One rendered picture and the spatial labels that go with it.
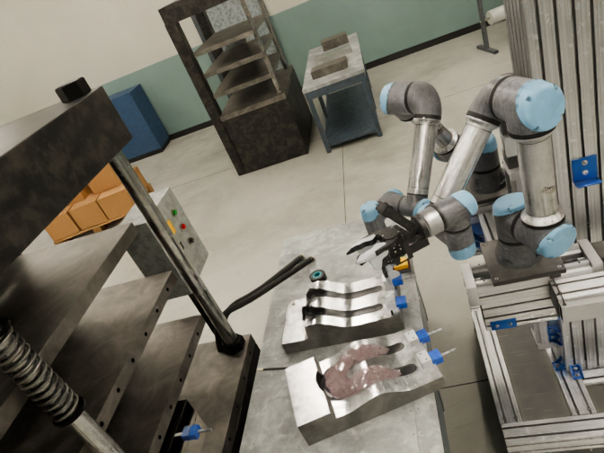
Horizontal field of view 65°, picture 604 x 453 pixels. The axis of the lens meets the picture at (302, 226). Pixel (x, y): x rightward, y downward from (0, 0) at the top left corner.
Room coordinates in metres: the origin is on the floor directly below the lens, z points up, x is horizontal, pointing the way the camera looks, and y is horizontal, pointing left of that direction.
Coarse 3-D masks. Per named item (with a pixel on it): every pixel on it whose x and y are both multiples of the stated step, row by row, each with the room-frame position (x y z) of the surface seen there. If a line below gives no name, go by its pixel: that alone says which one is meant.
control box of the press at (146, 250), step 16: (160, 192) 2.04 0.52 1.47; (160, 208) 1.92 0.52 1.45; (176, 208) 2.03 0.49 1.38; (144, 224) 1.79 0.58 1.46; (176, 224) 1.96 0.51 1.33; (144, 240) 1.80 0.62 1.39; (192, 240) 1.98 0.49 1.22; (144, 256) 1.82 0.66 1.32; (160, 256) 1.80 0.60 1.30; (192, 256) 1.94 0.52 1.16; (144, 272) 1.83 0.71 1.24; (160, 272) 1.81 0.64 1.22; (176, 272) 1.79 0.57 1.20; (176, 288) 1.80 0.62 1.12; (208, 320) 1.93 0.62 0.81
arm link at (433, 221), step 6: (426, 210) 1.04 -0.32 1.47; (432, 210) 1.03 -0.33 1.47; (420, 216) 1.04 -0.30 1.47; (426, 216) 1.02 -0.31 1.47; (432, 216) 1.02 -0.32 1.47; (438, 216) 1.01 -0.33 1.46; (426, 222) 1.01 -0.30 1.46; (432, 222) 1.00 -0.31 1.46; (438, 222) 1.00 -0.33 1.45; (432, 228) 1.00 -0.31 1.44; (438, 228) 1.00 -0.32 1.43; (432, 234) 1.00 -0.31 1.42
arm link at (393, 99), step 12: (396, 84) 1.66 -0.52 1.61; (408, 84) 1.61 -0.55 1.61; (384, 96) 1.67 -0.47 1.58; (396, 96) 1.62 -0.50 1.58; (384, 108) 1.67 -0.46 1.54; (396, 108) 1.62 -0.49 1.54; (408, 108) 1.58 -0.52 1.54; (408, 120) 1.65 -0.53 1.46; (444, 132) 1.71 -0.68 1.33; (456, 132) 1.75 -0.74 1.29; (444, 144) 1.72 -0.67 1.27; (456, 144) 1.72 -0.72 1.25; (444, 156) 1.75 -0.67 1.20
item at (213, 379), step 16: (208, 352) 1.72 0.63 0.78; (224, 352) 1.68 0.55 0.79; (240, 352) 1.63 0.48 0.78; (192, 368) 1.67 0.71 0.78; (208, 368) 1.63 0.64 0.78; (224, 368) 1.58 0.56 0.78; (240, 368) 1.54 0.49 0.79; (192, 384) 1.57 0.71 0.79; (208, 384) 1.53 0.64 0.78; (224, 384) 1.49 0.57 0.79; (240, 384) 1.47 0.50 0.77; (192, 400) 1.48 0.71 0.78; (208, 400) 1.44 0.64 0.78; (224, 400) 1.41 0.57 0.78; (240, 400) 1.41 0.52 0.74; (208, 416) 1.36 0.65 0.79; (224, 416) 1.33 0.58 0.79; (208, 432) 1.29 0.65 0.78; (224, 432) 1.25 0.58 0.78; (208, 448) 1.22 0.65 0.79; (224, 448) 1.20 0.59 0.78
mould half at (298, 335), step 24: (312, 288) 1.65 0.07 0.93; (336, 288) 1.62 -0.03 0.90; (360, 288) 1.58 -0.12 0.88; (384, 288) 1.51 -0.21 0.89; (288, 312) 1.66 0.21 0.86; (384, 312) 1.38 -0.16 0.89; (288, 336) 1.51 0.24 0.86; (312, 336) 1.44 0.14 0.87; (336, 336) 1.41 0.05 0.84; (360, 336) 1.39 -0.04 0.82
